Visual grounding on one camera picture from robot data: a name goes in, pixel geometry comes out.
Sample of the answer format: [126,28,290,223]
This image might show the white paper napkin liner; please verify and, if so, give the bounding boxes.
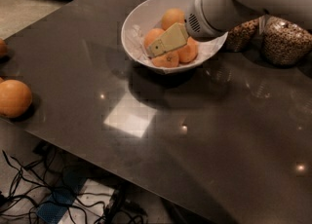
[121,25,227,74]

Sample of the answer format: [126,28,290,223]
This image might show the black cables on floor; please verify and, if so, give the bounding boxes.
[0,149,147,224]

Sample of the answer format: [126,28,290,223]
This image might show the glass jar of nuts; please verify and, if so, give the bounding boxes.
[225,19,259,52]

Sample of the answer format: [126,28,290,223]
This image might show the glass jar of grains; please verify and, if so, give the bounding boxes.
[261,17,312,67]

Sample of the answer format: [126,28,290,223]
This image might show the blue mat on floor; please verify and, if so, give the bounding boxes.
[36,171,87,224]

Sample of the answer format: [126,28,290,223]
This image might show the large orange on table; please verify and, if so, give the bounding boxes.
[0,80,32,118]

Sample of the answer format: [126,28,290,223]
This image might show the white bowl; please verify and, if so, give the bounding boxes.
[120,0,229,75]

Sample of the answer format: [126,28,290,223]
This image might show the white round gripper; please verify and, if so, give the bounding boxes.
[146,0,224,57]

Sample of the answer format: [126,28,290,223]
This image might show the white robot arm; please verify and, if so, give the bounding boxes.
[146,0,312,57]

